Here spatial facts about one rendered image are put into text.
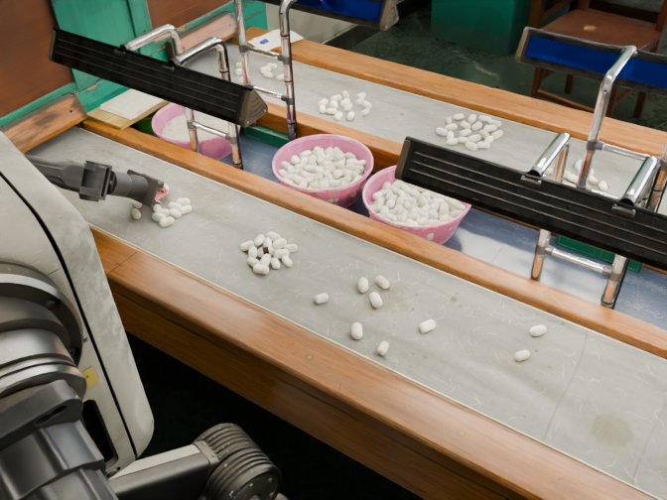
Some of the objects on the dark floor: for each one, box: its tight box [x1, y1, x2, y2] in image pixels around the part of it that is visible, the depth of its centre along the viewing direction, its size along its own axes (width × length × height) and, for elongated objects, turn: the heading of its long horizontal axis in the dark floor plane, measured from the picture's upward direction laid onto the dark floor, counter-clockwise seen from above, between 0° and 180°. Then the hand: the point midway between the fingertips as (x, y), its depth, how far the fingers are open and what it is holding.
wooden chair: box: [530, 0, 667, 119], centre depth 312 cm, size 44×43×91 cm
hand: (164, 191), depth 173 cm, fingers closed
